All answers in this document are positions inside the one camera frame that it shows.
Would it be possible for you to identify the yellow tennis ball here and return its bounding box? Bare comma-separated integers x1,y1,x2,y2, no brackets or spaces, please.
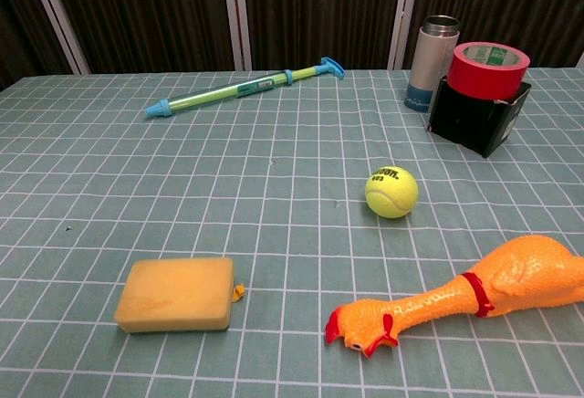
364,165,420,220

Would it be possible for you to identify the black box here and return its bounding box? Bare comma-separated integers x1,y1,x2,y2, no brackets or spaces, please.
427,76,533,159

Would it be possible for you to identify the green checkered tablecloth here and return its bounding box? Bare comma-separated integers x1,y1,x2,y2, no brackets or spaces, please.
0,67,584,398

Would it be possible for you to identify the green blue water squirter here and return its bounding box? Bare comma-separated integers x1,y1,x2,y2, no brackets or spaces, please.
144,56,347,120

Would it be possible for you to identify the yellow sponge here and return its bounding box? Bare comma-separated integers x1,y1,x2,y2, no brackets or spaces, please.
113,257,247,334

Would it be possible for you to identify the white steel thermos bottle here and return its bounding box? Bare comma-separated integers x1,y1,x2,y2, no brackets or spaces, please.
403,15,461,114

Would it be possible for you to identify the orange rubber chicken toy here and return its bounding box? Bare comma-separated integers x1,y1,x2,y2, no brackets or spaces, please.
324,235,584,359

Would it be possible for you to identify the red tape roll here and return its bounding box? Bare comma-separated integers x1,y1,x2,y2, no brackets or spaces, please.
446,41,531,101

